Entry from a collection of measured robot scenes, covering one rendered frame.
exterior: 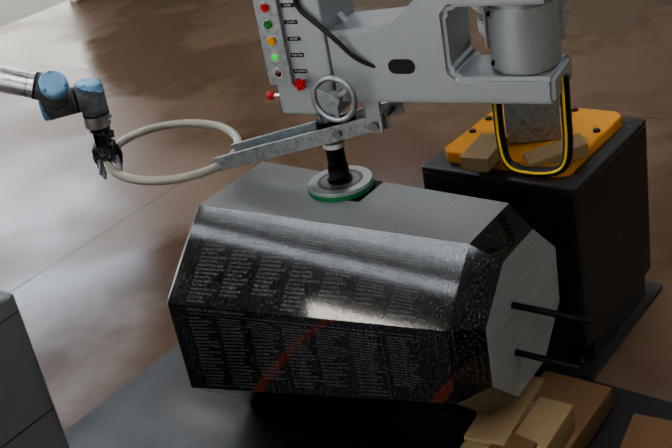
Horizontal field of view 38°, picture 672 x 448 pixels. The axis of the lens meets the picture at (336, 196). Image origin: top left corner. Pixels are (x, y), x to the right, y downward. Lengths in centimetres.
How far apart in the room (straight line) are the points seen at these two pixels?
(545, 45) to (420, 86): 38
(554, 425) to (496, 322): 45
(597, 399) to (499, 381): 55
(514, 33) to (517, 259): 65
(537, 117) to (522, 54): 80
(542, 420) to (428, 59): 116
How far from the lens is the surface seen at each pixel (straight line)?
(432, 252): 281
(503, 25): 269
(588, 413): 332
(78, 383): 417
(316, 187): 318
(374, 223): 295
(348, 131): 303
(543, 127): 348
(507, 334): 290
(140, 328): 439
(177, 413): 379
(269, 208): 317
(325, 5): 290
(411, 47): 279
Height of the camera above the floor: 221
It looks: 26 degrees down
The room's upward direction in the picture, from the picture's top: 11 degrees counter-clockwise
